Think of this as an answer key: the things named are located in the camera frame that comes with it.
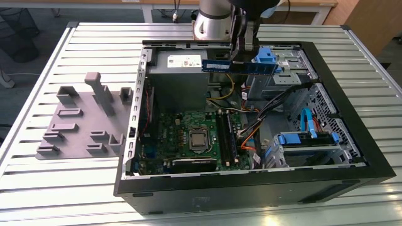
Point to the blue disk carrier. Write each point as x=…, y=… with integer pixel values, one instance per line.
x=289, y=139

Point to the silver drive cage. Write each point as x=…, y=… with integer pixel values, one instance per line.
x=288, y=80

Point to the white-framed wooden desk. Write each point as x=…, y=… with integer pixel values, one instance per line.
x=314, y=2

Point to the blue RAM stick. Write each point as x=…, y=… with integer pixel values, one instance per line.
x=219, y=66

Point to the CPU socket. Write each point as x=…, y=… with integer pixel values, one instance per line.
x=197, y=129

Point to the grey power supply unit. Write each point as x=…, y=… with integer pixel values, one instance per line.
x=179, y=89

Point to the silver CPU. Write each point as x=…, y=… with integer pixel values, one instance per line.
x=197, y=140

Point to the green motherboard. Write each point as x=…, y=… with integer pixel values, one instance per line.
x=169, y=141

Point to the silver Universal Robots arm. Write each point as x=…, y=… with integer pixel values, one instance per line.
x=209, y=26

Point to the blue drive bay latch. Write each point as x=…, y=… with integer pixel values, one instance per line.
x=267, y=53

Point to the black mesh waste bin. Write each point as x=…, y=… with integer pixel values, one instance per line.
x=18, y=35

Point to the black open PC case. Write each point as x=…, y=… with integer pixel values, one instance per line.
x=219, y=188

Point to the grey plastic parts rack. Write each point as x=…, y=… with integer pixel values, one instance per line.
x=93, y=113

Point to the wooden cabinet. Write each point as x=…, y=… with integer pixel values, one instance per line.
x=370, y=23

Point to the black graphics card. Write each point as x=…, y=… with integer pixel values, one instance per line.
x=193, y=164

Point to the silver disk bay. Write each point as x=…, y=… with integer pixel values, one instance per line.
x=314, y=149

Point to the black RAM slot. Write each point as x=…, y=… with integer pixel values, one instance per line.
x=221, y=136

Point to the white furniture leg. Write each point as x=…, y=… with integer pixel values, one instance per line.
x=6, y=81

